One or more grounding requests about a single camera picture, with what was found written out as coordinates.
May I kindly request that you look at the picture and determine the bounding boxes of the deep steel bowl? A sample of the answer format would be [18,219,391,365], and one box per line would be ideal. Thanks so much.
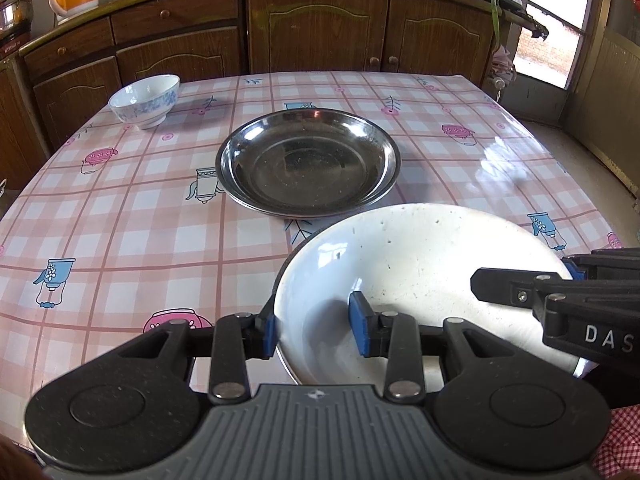
[272,220,601,387]

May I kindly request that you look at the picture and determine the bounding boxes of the steel cooking pot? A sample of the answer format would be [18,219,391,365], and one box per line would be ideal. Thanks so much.
[0,0,38,36]

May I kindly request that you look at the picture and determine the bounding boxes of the dark red cooktop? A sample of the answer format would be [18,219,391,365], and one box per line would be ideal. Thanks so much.
[0,30,32,57]

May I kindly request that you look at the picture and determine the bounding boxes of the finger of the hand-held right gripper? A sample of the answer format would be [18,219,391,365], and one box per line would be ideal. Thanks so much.
[470,267,576,318]
[561,246,640,282]

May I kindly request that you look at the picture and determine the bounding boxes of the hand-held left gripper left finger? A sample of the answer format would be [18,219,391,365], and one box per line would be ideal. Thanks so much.
[116,300,277,407]

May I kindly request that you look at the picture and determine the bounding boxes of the tan panelled door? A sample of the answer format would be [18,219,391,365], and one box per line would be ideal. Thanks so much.
[565,0,640,196]

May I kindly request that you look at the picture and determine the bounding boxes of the pink folded umbrella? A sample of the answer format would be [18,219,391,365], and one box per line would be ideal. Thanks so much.
[487,44,516,86]

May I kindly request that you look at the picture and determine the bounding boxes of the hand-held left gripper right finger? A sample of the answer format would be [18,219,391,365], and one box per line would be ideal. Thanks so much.
[348,291,506,403]

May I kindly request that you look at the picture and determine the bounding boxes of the blue patterned white bowl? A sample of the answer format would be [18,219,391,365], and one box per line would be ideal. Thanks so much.
[108,74,181,130]

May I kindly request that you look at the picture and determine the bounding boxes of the glazed door with grey panel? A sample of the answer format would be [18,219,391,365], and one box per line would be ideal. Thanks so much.
[500,0,601,126]

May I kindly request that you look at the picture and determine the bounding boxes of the medium steel plate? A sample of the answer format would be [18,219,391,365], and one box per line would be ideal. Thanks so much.
[215,108,402,218]

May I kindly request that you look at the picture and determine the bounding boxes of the green leek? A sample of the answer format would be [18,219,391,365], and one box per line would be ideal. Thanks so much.
[462,0,503,46]

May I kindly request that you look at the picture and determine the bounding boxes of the plain white ceramic bowl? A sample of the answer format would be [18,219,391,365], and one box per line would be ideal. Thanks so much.
[274,203,588,386]

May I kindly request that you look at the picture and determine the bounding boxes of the brown wooden cabinet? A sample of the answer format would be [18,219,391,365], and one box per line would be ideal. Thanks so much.
[0,0,523,191]

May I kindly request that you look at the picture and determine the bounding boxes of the black crumpled plastic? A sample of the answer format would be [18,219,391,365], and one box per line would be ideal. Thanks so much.
[520,7,551,40]

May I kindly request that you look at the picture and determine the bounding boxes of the red checkered garment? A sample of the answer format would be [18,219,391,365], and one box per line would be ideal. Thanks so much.
[592,402,640,480]

